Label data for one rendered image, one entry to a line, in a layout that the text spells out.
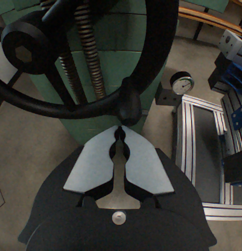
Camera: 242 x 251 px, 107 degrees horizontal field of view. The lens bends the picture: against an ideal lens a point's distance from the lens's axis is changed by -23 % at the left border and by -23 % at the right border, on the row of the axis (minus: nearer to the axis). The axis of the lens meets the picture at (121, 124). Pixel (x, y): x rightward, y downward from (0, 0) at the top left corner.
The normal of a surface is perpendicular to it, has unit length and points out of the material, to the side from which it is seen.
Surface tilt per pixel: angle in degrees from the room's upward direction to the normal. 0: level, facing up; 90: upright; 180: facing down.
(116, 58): 90
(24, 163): 1
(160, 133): 0
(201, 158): 0
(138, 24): 90
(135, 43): 90
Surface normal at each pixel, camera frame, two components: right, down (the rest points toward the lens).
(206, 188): 0.03, -0.50
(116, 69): -0.02, 0.87
